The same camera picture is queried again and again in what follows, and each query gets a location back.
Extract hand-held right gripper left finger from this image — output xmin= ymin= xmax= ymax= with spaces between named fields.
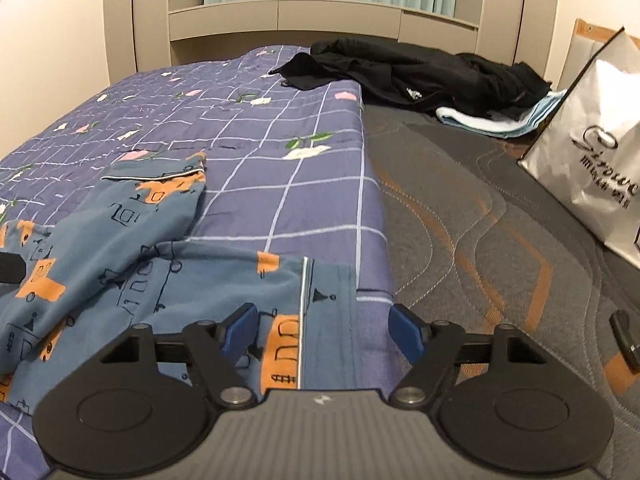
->
xmin=98 ymin=302 xmax=267 ymax=408

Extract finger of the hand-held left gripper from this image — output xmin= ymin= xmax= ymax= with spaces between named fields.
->
xmin=0 ymin=254 xmax=26 ymax=284

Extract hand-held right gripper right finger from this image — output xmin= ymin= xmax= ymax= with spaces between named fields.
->
xmin=387 ymin=304 xmax=548 ymax=408

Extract blue printed pants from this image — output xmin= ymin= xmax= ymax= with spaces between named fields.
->
xmin=0 ymin=151 xmax=358 ymax=406

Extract grey quilted mattress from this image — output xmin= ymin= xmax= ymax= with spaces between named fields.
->
xmin=357 ymin=102 xmax=640 ymax=480

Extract purple checked floral quilt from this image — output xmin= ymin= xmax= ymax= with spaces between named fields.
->
xmin=0 ymin=45 xmax=396 ymax=480

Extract small black object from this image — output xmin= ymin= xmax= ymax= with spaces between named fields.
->
xmin=610 ymin=310 xmax=640 ymax=359

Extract light blue towel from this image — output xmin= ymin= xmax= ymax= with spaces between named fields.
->
xmin=435 ymin=89 xmax=568 ymax=139

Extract black clothes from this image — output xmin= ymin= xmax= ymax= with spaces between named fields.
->
xmin=270 ymin=37 xmax=553 ymax=121

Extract white shopping bag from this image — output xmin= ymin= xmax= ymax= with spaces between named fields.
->
xmin=517 ymin=25 xmax=640 ymax=271

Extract beige wardrobe unit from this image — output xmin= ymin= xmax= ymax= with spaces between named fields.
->
xmin=102 ymin=0 xmax=562 ymax=90

